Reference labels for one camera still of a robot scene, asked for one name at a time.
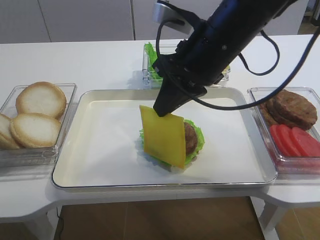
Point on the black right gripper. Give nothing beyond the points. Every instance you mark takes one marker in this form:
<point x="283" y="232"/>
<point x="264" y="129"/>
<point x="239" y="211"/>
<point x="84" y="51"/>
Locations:
<point x="179" y="81"/>

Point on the yellow cheese slice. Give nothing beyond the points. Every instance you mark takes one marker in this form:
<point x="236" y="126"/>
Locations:
<point x="164" y="137"/>

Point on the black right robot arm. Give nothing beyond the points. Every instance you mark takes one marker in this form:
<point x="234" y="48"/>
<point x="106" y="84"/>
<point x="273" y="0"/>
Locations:
<point x="198" y="62"/>

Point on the clear lettuce and cheese container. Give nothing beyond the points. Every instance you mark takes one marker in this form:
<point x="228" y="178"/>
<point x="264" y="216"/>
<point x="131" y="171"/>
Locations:
<point x="156" y="84"/>

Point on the green lettuce in container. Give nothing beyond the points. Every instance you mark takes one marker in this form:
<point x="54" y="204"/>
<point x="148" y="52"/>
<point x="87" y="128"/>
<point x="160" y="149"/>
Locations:
<point x="152" y="57"/>

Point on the green lettuce leaf under patty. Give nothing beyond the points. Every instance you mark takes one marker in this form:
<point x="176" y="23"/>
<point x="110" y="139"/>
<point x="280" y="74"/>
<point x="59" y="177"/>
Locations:
<point x="192" y="156"/>

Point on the brown patty on tray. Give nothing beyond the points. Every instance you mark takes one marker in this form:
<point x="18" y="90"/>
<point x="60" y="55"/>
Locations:
<point x="191" y="138"/>

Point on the white metal tray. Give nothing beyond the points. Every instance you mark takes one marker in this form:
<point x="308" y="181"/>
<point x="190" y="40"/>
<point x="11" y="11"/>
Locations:
<point x="103" y="147"/>

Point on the lower brown patties in container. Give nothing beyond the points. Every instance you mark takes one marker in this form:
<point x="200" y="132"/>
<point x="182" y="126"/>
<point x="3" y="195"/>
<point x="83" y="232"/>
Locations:
<point x="268" y="118"/>

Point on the red tomato slice back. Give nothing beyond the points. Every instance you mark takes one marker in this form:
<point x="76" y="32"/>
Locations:
<point x="277" y="140"/>

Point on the red tomato slice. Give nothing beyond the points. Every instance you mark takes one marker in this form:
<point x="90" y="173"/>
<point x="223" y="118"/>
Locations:
<point x="277" y="140"/>
<point x="284" y="133"/>
<point x="305" y="143"/>

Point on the top brown patty in container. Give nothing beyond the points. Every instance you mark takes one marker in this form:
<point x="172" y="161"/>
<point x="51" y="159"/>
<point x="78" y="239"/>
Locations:
<point x="293" y="110"/>

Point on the red tomato slice middle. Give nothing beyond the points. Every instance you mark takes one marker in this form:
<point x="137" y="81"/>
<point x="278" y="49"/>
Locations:
<point x="284" y="133"/>

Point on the bun half at back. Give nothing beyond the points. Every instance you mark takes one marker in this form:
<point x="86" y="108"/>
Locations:
<point x="42" y="97"/>

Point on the clear plastic bun container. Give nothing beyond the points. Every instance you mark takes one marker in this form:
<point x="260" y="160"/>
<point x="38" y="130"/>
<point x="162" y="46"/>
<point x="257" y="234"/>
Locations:
<point x="41" y="155"/>

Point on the bun half cut side up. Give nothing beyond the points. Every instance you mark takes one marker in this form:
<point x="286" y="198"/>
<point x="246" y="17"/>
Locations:
<point x="35" y="130"/>

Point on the red tomato slice front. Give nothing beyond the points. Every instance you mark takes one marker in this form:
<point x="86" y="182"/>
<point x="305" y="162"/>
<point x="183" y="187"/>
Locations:
<point x="305" y="143"/>

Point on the white table leg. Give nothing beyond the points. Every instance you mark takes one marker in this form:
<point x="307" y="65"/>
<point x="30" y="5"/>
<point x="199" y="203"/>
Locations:
<point x="268" y="216"/>

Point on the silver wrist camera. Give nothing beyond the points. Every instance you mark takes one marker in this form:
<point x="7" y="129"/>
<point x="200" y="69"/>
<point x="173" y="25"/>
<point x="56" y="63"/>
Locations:
<point x="175" y="18"/>

